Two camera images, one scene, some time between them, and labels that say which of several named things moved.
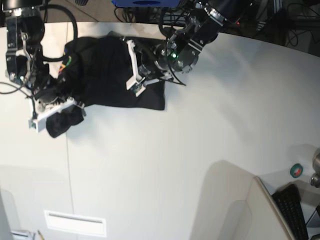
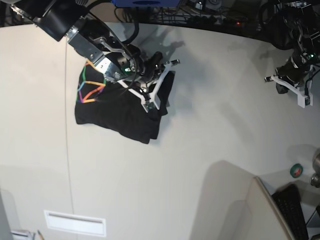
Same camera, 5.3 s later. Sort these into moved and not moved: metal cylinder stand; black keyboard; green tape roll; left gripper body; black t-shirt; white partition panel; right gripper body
Moved: right gripper body; left gripper body; black t-shirt
Not moved: black keyboard; metal cylinder stand; white partition panel; green tape roll
